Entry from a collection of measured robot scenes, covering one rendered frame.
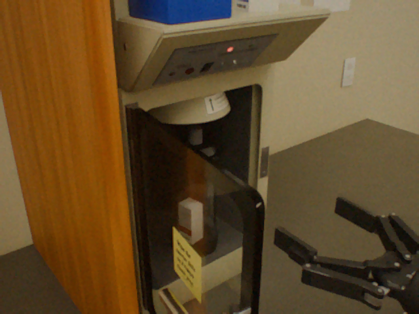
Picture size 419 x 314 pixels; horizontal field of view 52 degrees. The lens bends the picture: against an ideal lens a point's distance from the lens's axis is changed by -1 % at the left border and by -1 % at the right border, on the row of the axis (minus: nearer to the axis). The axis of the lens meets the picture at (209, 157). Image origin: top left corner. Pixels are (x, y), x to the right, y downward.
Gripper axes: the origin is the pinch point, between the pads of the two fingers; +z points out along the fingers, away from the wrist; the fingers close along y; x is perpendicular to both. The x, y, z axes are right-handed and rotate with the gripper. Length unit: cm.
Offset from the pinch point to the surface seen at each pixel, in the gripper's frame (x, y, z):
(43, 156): -2.9, 26.5, 39.0
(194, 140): -3.2, 1.3, 28.7
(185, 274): 3.3, 19.6, 5.1
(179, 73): -19.9, 11.2, 18.3
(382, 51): 2, -126, 69
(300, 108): 17, -75, 67
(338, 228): 29, -39, 20
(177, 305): 2.2, 24.2, -0.1
